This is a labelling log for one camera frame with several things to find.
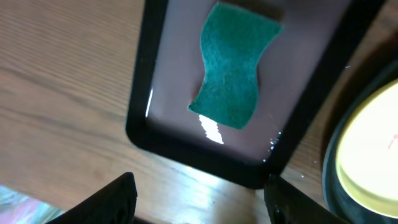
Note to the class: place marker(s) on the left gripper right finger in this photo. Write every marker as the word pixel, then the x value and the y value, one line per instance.
pixel 287 205

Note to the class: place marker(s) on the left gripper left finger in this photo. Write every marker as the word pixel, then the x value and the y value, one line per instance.
pixel 113 204

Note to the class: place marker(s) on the yellow plate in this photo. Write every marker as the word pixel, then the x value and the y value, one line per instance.
pixel 366 153

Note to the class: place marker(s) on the green yellow sponge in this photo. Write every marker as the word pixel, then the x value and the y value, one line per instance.
pixel 232 42

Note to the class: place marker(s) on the rectangular black tray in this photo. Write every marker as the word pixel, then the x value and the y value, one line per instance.
pixel 296 73

